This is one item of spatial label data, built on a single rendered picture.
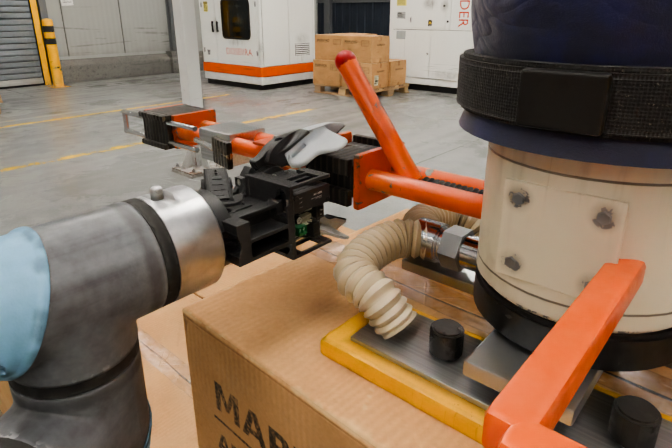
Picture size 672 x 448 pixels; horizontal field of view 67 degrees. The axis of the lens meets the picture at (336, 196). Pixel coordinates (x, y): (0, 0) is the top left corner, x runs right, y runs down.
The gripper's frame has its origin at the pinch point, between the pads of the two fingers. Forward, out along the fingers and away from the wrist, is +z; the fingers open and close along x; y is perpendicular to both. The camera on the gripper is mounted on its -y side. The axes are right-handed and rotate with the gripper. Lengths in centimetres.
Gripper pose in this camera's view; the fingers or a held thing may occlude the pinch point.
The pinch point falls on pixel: (335, 173)
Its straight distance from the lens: 59.2
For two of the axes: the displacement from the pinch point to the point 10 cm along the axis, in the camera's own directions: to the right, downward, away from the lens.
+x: -0.2, -9.4, -3.4
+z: 6.7, -2.7, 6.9
